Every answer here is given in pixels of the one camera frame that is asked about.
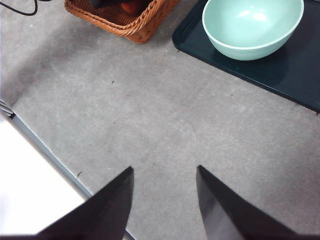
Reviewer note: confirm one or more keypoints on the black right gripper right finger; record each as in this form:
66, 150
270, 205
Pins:
230, 220

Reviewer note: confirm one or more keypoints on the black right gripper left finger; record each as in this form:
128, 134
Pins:
100, 217

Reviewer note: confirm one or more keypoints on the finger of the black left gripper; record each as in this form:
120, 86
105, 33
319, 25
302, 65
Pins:
102, 3

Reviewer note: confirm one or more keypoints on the teal ceramic bowl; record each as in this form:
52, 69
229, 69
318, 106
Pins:
250, 25

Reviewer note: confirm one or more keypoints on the brown wicker basket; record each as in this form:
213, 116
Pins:
140, 30

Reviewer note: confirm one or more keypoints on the black rectangular tray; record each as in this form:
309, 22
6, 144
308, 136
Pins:
287, 75

